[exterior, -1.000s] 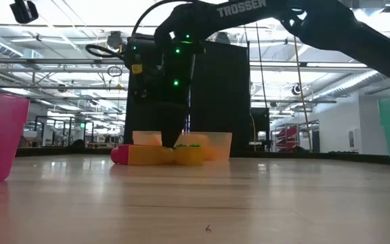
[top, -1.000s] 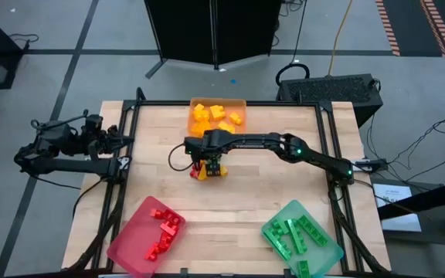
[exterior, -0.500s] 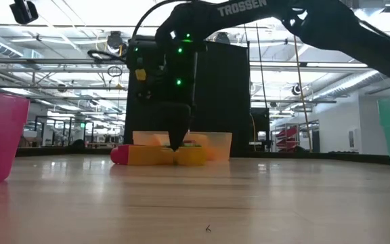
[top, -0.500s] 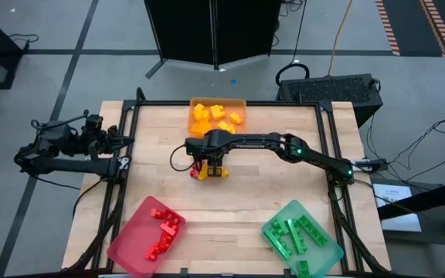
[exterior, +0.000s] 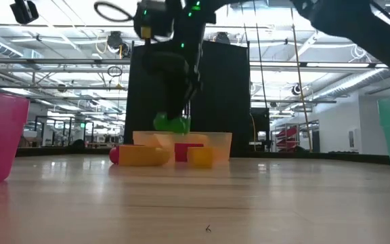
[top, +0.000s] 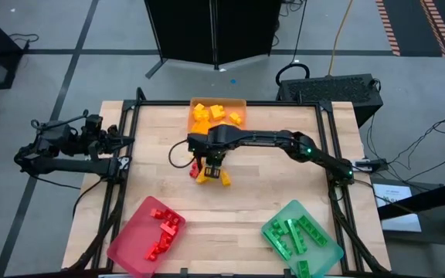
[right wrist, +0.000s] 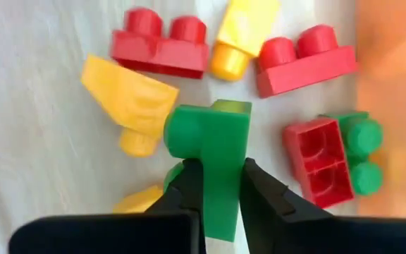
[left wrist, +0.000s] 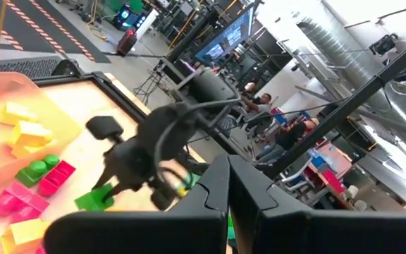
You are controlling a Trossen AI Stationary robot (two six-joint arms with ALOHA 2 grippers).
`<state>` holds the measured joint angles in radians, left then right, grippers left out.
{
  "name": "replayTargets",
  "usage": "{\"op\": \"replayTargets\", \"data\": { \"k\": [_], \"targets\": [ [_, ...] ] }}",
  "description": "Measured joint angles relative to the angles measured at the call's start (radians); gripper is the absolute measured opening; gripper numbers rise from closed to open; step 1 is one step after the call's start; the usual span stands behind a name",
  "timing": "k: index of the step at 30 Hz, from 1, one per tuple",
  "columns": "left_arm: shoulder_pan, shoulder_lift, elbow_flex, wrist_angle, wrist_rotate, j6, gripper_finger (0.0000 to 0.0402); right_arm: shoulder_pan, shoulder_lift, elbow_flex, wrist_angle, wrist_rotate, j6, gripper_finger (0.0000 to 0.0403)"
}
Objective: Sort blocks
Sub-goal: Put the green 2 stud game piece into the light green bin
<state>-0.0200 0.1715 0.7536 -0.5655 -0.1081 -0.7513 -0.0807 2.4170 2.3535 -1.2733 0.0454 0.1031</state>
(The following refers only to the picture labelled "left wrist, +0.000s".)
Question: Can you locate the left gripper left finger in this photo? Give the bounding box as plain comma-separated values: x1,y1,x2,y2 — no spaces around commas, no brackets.
43,155,230,254

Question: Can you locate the yellow toy block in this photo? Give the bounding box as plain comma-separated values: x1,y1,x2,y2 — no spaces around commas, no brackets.
0,102,38,126
11,120,54,159
0,218,52,254

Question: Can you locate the black perforated computer case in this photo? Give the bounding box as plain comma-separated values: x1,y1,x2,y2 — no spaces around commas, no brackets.
0,56,84,81

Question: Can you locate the large display screen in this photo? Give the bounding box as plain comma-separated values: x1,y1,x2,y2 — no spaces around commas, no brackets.
195,6,255,66

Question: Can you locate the orange translucent plastic bin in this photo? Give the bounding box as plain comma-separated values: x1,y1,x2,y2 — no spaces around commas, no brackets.
0,72,84,191

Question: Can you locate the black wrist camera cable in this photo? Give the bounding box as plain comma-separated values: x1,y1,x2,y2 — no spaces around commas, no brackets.
153,99,241,177

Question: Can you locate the red toy block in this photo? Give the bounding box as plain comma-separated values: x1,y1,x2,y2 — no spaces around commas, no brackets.
37,160,77,198
0,181,51,224

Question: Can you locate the black frame upright post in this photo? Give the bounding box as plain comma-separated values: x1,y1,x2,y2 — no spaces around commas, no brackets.
269,30,406,179

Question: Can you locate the silver ventilation duct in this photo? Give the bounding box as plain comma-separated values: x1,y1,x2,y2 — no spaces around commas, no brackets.
296,17,383,85

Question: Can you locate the green toy block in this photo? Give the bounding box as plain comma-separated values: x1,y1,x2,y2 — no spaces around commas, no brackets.
15,154,61,188
75,183,115,212

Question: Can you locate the blue-lit computer tower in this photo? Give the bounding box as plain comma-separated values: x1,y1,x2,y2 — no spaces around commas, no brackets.
113,3,148,31

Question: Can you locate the person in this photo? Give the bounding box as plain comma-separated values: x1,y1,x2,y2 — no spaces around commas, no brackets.
255,118,320,164
240,92,273,119

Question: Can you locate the ceiling cable reel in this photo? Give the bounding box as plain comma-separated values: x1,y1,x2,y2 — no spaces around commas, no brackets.
368,33,400,56

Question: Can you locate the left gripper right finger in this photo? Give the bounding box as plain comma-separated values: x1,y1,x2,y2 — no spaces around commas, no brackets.
228,155,406,254

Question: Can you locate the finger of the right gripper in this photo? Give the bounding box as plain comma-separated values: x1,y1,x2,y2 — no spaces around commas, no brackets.
85,115,125,145
92,164,120,195

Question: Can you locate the cluttered background desk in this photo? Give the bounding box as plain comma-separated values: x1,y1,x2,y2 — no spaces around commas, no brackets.
303,140,354,209

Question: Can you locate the yellow hanging cable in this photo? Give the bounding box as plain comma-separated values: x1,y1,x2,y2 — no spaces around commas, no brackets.
0,0,9,61

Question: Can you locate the red and black case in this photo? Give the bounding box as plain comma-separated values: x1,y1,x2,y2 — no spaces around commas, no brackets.
116,28,137,57

